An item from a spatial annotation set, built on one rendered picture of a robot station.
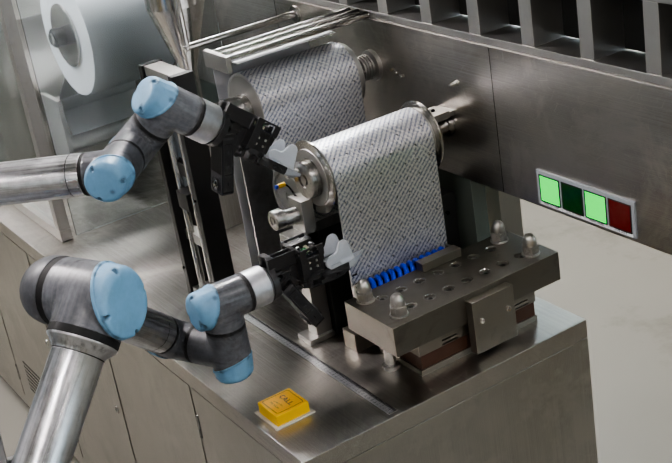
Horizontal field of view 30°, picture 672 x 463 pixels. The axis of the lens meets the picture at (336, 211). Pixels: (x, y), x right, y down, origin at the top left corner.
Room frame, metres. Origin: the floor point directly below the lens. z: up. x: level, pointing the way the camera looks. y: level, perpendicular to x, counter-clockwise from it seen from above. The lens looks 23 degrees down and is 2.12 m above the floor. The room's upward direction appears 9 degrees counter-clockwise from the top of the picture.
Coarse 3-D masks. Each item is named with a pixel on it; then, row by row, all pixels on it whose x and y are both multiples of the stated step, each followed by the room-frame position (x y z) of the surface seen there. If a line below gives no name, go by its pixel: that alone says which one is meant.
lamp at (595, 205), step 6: (588, 192) 2.04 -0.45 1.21; (588, 198) 2.04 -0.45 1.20; (594, 198) 2.03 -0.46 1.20; (600, 198) 2.01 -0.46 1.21; (588, 204) 2.04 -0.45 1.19; (594, 204) 2.03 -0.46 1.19; (600, 204) 2.01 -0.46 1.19; (588, 210) 2.04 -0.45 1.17; (594, 210) 2.03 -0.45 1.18; (600, 210) 2.01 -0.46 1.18; (588, 216) 2.04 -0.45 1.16; (594, 216) 2.03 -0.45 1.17; (600, 216) 2.02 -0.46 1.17
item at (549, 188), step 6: (540, 180) 2.15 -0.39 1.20; (546, 180) 2.14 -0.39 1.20; (552, 180) 2.12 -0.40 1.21; (540, 186) 2.15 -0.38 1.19; (546, 186) 2.14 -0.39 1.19; (552, 186) 2.12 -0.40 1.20; (546, 192) 2.14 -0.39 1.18; (552, 192) 2.12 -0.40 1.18; (558, 192) 2.11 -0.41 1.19; (546, 198) 2.14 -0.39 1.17; (552, 198) 2.12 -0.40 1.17; (558, 198) 2.11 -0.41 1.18; (558, 204) 2.11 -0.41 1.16
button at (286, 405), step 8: (280, 392) 2.01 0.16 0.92; (288, 392) 2.01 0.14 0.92; (264, 400) 1.99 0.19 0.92; (272, 400) 1.99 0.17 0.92; (280, 400) 1.98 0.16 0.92; (288, 400) 1.98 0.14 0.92; (296, 400) 1.98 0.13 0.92; (304, 400) 1.97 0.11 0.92; (264, 408) 1.97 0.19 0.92; (272, 408) 1.96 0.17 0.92; (280, 408) 1.96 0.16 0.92; (288, 408) 1.95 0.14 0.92; (296, 408) 1.95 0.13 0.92; (304, 408) 1.96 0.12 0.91; (264, 416) 1.98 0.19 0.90; (272, 416) 1.94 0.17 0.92; (280, 416) 1.94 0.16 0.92; (288, 416) 1.94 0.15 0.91; (296, 416) 1.95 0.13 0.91; (280, 424) 1.93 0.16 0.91
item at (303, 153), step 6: (426, 120) 2.32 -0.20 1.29; (432, 132) 2.31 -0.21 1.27; (300, 150) 2.25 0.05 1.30; (306, 150) 2.23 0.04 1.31; (300, 156) 2.25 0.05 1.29; (306, 156) 2.23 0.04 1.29; (312, 156) 2.21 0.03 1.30; (318, 162) 2.20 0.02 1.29; (318, 168) 2.20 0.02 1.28; (324, 174) 2.18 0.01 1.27; (324, 180) 2.19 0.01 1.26; (324, 186) 2.19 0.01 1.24; (324, 192) 2.19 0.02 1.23; (312, 198) 2.24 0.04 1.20; (318, 198) 2.22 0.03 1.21; (324, 198) 2.20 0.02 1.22; (336, 198) 2.21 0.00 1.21; (318, 204) 2.22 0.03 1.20; (324, 204) 2.20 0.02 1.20
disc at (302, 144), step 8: (296, 144) 2.26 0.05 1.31; (304, 144) 2.24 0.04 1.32; (312, 144) 2.21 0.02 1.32; (312, 152) 2.21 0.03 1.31; (320, 152) 2.19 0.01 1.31; (320, 160) 2.19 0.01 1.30; (328, 168) 2.17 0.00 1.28; (328, 176) 2.18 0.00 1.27; (328, 184) 2.18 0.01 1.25; (328, 200) 2.19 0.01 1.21; (320, 208) 2.22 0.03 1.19; (328, 208) 2.19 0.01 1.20
